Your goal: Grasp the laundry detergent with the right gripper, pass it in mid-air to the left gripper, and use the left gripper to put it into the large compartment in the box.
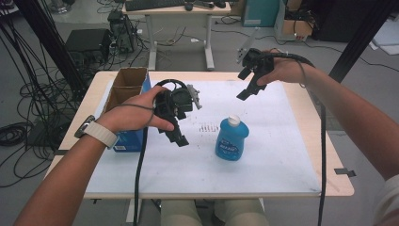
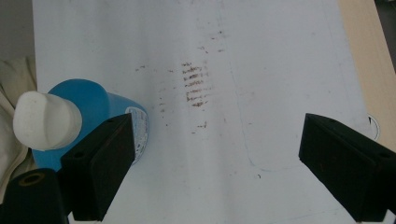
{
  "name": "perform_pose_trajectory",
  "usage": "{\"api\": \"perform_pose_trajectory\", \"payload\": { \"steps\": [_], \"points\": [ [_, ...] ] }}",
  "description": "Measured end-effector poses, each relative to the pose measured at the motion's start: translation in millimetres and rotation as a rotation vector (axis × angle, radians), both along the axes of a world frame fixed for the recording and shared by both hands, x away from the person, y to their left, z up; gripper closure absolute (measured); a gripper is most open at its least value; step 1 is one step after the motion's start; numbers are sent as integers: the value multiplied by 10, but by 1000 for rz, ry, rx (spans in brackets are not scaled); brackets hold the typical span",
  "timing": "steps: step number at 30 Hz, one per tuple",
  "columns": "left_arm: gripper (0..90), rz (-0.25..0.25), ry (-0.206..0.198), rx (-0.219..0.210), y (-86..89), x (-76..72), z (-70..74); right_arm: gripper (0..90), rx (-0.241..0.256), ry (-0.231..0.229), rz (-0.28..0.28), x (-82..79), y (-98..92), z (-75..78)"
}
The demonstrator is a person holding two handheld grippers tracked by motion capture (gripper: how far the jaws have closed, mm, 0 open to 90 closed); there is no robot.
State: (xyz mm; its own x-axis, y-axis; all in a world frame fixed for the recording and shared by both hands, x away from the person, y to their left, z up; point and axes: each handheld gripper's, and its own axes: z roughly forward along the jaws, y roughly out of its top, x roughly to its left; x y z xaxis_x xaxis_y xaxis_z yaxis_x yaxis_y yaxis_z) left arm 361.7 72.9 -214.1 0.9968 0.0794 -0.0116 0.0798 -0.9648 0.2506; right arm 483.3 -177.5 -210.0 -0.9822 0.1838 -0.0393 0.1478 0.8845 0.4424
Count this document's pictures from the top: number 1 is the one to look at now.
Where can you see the wristwatch with beige band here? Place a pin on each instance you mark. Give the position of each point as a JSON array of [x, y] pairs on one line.
[[100, 133]]

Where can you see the person's right leg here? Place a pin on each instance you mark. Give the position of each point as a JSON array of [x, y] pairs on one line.
[[241, 215]]

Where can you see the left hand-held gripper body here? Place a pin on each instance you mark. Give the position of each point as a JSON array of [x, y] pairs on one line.
[[175, 102]]

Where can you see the person's left leg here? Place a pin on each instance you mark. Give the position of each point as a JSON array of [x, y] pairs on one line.
[[178, 215]]

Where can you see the black tape strip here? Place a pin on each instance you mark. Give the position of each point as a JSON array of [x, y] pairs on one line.
[[343, 172], [61, 152]]

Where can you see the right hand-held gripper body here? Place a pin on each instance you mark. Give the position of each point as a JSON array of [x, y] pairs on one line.
[[260, 64]]

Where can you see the black metal post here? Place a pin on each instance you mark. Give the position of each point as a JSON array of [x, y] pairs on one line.
[[47, 40], [360, 40]]

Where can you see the white table leg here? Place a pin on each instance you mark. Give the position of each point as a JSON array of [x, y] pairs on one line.
[[133, 210]]

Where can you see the person's left hand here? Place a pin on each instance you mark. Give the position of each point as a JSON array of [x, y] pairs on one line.
[[131, 114]]

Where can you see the blue bottle with white cap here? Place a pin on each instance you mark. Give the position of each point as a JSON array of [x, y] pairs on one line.
[[232, 141]]

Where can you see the black computer mouse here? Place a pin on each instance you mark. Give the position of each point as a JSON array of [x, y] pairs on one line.
[[188, 7]]

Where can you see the teal box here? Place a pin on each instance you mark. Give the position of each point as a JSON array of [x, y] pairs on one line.
[[260, 12]]

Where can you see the white table mat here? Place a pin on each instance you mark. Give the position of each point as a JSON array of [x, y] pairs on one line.
[[266, 150]]

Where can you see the black keyboard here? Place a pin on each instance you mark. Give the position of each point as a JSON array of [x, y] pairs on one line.
[[153, 4]]

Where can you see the white desk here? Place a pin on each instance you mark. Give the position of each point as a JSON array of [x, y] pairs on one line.
[[175, 10]]

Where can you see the black cabinet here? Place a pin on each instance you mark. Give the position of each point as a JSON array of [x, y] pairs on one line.
[[342, 19]]

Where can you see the person's right hand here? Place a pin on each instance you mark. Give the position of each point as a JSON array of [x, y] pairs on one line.
[[288, 70]]

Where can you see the blue cardboard box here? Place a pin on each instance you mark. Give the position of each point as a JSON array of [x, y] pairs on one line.
[[128, 80]]

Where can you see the white sheets on floor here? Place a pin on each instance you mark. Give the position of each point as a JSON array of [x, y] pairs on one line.
[[387, 37]]

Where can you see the black computer tower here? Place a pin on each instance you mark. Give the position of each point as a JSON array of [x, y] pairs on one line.
[[124, 31]]

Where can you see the person's leg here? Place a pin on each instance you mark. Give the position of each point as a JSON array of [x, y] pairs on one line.
[[241, 215], [178, 215]]

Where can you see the black equipment case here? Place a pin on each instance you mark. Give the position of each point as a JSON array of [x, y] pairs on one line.
[[87, 40]]

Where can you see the person's white sleeve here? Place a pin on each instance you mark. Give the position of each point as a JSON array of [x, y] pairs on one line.
[[389, 204]]

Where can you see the brown cardboard box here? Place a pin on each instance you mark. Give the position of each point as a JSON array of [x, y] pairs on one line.
[[298, 28]]

